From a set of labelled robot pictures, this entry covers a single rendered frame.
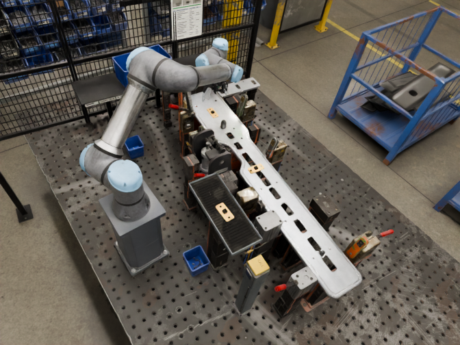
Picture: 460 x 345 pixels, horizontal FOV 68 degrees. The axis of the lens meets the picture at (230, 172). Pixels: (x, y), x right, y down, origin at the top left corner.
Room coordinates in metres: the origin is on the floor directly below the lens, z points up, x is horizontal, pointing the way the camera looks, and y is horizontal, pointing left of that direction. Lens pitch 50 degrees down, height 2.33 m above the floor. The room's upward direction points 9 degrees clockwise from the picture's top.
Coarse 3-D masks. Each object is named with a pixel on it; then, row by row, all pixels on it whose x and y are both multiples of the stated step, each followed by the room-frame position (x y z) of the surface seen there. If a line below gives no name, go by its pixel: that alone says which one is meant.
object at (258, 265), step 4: (260, 256) 0.59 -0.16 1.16; (252, 260) 0.57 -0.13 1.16; (256, 260) 0.57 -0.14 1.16; (260, 260) 0.57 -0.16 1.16; (264, 260) 0.57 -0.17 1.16; (248, 264) 0.55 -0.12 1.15; (252, 264) 0.55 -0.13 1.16; (256, 264) 0.55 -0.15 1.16; (260, 264) 0.56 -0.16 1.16; (264, 264) 0.56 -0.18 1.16; (252, 268) 0.54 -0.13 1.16; (256, 268) 0.54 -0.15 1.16; (260, 268) 0.54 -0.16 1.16; (264, 268) 0.54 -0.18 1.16; (268, 268) 0.55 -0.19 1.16; (256, 272) 0.52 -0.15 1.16; (260, 272) 0.52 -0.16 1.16
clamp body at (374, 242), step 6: (366, 234) 0.82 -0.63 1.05; (354, 240) 0.78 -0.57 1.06; (372, 240) 0.79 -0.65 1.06; (378, 240) 0.80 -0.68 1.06; (348, 246) 0.78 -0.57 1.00; (366, 246) 0.76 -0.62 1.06; (372, 246) 0.76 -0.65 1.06; (360, 252) 0.74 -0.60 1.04; (366, 252) 0.74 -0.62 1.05; (348, 258) 0.76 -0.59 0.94; (354, 258) 0.74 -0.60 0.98; (360, 258) 0.73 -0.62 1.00; (354, 264) 0.73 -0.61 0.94
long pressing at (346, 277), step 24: (192, 96) 1.64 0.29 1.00; (216, 96) 1.68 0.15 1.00; (216, 120) 1.46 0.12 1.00; (240, 144) 1.30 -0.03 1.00; (240, 168) 1.13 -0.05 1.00; (264, 168) 1.16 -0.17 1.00; (264, 192) 1.00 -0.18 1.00; (288, 192) 1.03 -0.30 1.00; (288, 216) 0.89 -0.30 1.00; (312, 216) 0.91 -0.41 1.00; (288, 240) 0.76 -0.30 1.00; (312, 264) 0.67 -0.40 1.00; (336, 264) 0.68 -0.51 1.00; (336, 288) 0.58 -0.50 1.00
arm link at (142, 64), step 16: (144, 48) 1.12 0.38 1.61; (128, 64) 1.07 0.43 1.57; (144, 64) 1.05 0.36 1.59; (160, 64) 1.04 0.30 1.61; (128, 80) 1.03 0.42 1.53; (144, 80) 1.01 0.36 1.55; (128, 96) 0.98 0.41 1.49; (144, 96) 1.00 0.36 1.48; (128, 112) 0.94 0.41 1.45; (112, 128) 0.89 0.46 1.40; (128, 128) 0.91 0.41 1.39; (96, 144) 0.84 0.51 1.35; (112, 144) 0.85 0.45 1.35; (80, 160) 0.80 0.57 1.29; (96, 160) 0.79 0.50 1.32; (112, 160) 0.81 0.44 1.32; (96, 176) 0.75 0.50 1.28
